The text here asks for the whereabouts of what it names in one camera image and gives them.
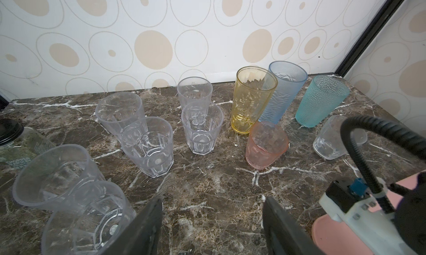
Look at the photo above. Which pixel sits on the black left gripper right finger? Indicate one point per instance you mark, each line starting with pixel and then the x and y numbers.
pixel 284 236

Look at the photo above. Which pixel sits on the yellow tall plastic tumbler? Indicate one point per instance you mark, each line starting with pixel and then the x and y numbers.
pixel 254 88

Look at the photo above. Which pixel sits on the blue tall plastic tumbler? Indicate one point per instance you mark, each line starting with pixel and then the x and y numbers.
pixel 291 78

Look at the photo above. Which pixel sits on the pink plastic tray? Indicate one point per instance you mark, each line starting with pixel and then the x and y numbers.
pixel 335 238

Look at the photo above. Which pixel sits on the clear faceted glass three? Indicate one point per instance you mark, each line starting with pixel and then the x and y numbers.
pixel 148 143

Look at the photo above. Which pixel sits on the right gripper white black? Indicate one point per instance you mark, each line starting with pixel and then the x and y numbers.
pixel 402 232

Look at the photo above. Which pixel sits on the teal tall plastic tumbler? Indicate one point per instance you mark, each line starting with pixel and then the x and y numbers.
pixel 323 95

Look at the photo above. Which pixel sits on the small pink plastic cup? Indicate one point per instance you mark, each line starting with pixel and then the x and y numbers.
pixel 266 143

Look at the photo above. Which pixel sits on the small clear round cup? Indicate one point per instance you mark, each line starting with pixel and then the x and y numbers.
pixel 328 143

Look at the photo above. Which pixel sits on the clear faceted glass two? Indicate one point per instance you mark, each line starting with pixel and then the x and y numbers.
pixel 117 111

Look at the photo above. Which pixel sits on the chopped parsley spice jar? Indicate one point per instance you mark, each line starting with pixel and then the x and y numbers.
pixel 20 144

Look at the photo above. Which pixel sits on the clear faceted glass one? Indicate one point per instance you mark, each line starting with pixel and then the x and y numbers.
pixel 50 178

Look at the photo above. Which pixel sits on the clear faceted glass four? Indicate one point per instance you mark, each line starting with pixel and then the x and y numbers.
pixel 202 122

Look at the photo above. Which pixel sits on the clear faceted glass five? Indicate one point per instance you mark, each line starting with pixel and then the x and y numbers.
pixel 95 216

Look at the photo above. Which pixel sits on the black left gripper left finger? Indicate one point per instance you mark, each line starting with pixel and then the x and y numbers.
pixel 129 233

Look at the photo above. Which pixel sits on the clear faceted glass six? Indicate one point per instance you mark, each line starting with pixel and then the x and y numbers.
pixel 192 89

